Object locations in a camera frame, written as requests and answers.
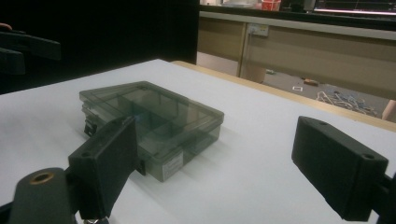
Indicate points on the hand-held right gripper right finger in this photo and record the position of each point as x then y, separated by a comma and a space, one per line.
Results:
339, 168

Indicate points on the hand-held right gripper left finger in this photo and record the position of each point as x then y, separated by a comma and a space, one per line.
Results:
102, 168

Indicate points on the grey transparent compartment box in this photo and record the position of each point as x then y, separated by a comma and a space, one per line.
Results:
174, 118

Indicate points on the white table sheet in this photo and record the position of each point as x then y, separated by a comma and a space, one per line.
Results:
264, 124

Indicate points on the small orange object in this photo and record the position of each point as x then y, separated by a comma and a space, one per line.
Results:
311, 82

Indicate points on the small green object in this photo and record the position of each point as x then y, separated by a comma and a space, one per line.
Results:
270, 72

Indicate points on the beige wooden desk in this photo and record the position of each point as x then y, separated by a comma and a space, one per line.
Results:
311, 53

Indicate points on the white power socket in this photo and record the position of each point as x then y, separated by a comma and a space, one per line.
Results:
257, 30

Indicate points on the dark monitor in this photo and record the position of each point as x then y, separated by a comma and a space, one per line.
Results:
355, 4

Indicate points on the red container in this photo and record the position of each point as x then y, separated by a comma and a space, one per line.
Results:
271, 4

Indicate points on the white flat object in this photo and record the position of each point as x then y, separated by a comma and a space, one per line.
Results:
238, 3

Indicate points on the small white frame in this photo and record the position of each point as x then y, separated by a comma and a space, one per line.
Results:
297, 88

